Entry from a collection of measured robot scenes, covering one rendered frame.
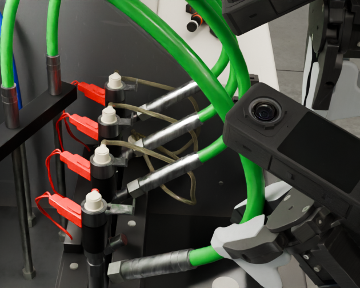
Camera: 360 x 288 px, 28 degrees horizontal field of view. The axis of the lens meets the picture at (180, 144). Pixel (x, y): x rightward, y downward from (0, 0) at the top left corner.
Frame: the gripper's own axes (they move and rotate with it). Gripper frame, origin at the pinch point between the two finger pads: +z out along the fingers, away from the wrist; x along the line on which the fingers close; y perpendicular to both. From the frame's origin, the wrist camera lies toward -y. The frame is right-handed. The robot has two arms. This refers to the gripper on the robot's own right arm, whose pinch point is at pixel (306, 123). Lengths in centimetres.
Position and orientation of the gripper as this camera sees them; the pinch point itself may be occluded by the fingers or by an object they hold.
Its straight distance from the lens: 68.2
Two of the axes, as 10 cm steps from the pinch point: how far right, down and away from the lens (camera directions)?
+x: 0.2, -6.0, 8.0
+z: -0.5, 8.0, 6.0
